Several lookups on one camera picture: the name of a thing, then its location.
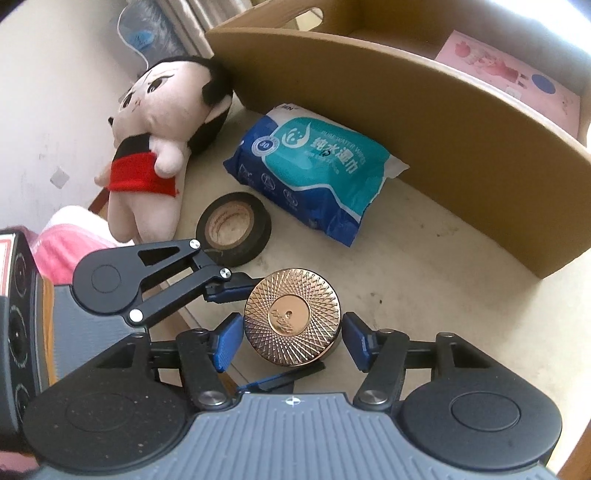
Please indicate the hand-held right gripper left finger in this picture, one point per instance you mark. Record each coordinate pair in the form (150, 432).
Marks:
(227, 344)

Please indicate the blue wet wipes pack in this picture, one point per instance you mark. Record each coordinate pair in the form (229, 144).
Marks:
(314, 175)

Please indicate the beige curtain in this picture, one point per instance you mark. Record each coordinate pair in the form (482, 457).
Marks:
(203, 18)

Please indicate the brown cardboard box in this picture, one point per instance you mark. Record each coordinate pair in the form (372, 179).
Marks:
(392, 120)

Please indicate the round gold tin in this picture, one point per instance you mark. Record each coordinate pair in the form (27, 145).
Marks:
(291, 314)

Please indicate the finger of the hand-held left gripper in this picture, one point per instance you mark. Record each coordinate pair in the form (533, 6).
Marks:
(277, 381)
(228, 291)

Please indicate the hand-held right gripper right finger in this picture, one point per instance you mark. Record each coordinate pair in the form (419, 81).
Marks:
(355, 341)

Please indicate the plush doll with black hair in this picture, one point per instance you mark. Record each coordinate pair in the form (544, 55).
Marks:
(152, 110)

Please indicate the black tape roll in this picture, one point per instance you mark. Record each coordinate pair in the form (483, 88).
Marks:
(263, 230)

